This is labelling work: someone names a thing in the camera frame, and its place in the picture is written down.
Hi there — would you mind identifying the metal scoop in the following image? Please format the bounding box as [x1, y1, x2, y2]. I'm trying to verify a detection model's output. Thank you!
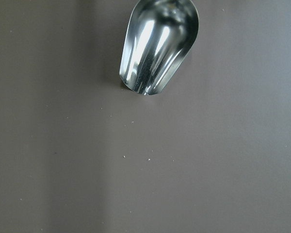
[119, 0, 199, 95]

